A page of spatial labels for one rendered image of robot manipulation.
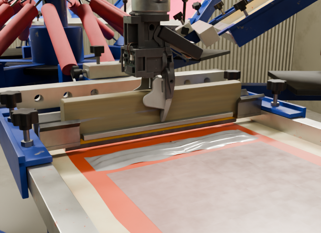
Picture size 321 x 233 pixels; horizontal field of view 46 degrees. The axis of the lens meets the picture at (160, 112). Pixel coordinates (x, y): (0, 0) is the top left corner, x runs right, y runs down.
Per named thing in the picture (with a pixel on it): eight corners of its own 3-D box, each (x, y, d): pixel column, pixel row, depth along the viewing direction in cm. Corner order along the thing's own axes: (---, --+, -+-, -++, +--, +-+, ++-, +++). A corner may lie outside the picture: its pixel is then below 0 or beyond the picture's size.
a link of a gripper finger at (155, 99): (141, 124, 76) (137, 78, 75) (166, 120, 79) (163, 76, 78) (147, 126, 73) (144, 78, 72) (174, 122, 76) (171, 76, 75)
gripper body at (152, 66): (120, 75, 78) (119, 14, 74) (157, 71, 82) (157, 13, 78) (136, 81, 71) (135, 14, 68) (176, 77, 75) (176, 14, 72)
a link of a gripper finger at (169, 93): (157, 98, 78) (154, 55, 76) (165, 97, 78) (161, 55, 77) (168, 99, 73) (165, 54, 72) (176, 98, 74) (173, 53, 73)
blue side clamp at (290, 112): (303, 137, 86) (306, 107, 84) (287, 140, 84) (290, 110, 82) (221, 107, 111) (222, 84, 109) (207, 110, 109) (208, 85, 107)
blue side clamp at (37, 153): (55, 192, 60) (52, 150, 58) (22, 199, 58) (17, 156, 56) (22, 137, 86) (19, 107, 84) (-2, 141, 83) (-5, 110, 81)
